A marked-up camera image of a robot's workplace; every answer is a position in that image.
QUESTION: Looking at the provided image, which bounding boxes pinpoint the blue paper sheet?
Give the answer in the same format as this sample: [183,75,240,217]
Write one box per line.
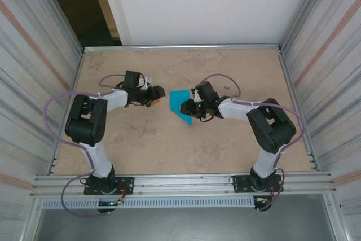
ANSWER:
[168,89,196,127]

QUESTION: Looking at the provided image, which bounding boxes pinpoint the grey metal sheet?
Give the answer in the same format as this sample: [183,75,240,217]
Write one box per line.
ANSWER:
[33,194,339,241]

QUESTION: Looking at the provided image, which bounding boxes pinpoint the small right controller board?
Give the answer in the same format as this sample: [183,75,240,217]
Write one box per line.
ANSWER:
[254,195,272,205]

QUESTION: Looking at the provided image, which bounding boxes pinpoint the small controller board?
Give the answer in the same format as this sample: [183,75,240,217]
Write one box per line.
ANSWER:
[98,200,124,208]
[254,195,272,205]

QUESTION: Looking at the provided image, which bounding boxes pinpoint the small left controller board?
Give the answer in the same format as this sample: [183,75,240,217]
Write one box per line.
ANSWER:
[98,200,124,208]

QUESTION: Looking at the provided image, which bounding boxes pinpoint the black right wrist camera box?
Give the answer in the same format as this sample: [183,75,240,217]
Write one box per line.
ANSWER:
[194,81,220,103]

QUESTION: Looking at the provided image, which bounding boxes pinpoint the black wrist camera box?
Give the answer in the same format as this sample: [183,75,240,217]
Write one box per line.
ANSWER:
[124,70,142,90]
[194,81,220,103]

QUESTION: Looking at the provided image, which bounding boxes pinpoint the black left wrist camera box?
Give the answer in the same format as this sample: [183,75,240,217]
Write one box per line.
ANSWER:
[124,70,142,90]

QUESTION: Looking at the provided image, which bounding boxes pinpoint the wide aluminium frame rail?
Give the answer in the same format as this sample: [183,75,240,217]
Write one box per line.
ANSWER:
[30,170,338,197]

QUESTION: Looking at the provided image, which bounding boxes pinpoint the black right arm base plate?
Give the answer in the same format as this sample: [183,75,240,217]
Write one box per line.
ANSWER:
[231,173,283,194]

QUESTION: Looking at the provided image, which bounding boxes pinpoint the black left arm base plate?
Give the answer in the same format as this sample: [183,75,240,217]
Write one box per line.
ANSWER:
[83,177,135,196]

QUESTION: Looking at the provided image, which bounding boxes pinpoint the grey slotted cable duct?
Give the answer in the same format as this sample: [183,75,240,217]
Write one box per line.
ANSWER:
[41,197,256,209]

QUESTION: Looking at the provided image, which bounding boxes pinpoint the beige door frame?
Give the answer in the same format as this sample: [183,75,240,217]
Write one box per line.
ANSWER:
[89,0,124,46]

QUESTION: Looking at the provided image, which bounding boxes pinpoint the orange left base wires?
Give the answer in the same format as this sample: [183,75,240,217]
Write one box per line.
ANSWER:
[117,183,128,203]

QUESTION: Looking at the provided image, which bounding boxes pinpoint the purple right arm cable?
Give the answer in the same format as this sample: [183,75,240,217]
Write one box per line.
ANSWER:
[197,73,308,213]

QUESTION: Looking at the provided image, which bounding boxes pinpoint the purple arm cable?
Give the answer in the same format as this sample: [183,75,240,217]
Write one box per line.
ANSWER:
[45,73,126,217]
[197,73,308,213]

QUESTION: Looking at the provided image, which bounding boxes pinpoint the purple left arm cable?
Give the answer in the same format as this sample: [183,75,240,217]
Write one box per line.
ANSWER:
[45,73,126,217]

